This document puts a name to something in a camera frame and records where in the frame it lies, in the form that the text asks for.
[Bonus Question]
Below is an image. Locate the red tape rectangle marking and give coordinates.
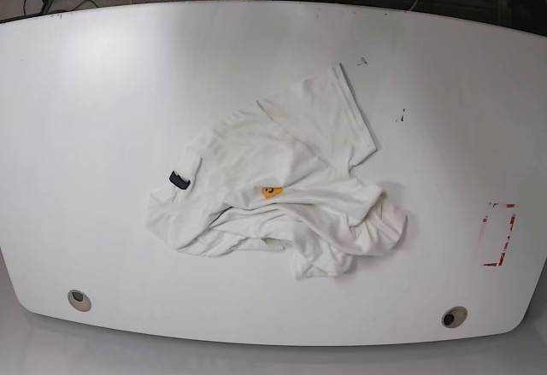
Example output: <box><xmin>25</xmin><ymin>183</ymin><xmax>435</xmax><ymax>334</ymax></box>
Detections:
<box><xmin>478</xmin><ymin>202</ymin><xmax>516</xmax><ymax>267</ymax></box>

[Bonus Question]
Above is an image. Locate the left table cable grommet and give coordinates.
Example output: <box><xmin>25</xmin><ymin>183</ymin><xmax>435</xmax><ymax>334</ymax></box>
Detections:
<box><xmin>68</xmin><ymin>290</ymin><xmax>91</xmax><ymax>313</ymax></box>

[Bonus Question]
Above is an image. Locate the right table cable grommet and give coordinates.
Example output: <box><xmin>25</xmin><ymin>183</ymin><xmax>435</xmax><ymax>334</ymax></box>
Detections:
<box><xmin>441</xmin><ymin>306</ymin><xmax>468</xmax><ymax>329</ymax></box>

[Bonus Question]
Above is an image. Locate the table cable grommet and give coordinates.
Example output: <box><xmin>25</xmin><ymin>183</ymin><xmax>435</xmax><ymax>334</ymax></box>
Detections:
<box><xmin>441</xmin><ymin>306</ymin><xmax>468</xmax><ymax>329</ymax></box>
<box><xmin>68</xmin><ymin>290</ymin><xmax>91</xmax><ymax>313</ymax></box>

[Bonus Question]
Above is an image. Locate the white T-shirt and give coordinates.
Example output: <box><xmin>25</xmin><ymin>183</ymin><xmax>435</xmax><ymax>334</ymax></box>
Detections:
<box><xmin>146</xmin><ymin>66</ymin><xmax>407</xmax><ymax>278</ymax></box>

